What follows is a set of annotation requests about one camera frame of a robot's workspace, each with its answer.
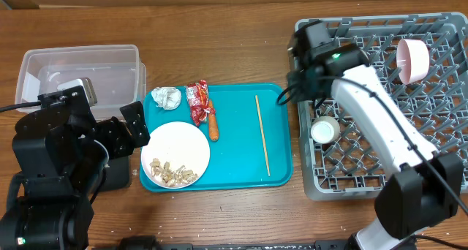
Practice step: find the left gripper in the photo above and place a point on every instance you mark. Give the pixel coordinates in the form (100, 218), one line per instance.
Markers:
(112, 129)

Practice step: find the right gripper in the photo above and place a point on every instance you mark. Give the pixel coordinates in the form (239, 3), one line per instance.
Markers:
(295, 82)

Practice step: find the small white cup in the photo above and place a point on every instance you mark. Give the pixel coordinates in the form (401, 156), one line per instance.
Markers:
(325, 129)

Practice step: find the wooden chopstick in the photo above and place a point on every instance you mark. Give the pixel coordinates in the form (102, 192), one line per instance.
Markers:
(265, 150)

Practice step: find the pink white bowl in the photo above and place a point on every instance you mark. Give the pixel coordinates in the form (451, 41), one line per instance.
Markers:
(412, 58)

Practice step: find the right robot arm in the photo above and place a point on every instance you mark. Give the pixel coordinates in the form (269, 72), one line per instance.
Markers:
(424, 185)

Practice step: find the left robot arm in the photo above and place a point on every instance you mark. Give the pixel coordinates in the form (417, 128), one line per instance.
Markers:
(62, 152)

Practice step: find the grey dishwasher rack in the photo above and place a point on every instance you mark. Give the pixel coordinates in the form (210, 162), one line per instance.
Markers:
(348, 168)

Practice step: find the clear plastic bin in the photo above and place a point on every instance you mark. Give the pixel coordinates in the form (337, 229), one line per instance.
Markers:
(117, 75)

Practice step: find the crumpled white napkin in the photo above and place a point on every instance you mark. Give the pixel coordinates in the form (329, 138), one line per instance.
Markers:
(167, 98)

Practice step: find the white plate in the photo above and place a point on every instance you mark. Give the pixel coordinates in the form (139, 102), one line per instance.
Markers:
(178, 143)

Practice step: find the black tray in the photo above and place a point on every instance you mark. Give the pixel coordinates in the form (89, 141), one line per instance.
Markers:
(117, 175)

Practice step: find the red snack wrapper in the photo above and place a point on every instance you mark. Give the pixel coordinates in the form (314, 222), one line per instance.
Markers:
(197, 96)

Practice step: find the peanut food scraps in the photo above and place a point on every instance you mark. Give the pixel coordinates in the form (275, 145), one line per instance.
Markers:
(170, 178)

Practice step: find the orange carrot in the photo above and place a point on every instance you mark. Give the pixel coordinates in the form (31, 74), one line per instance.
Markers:
(213, 130)

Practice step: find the teal serving tray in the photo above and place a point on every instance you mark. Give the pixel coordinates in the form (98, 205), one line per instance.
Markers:
(237, 159)

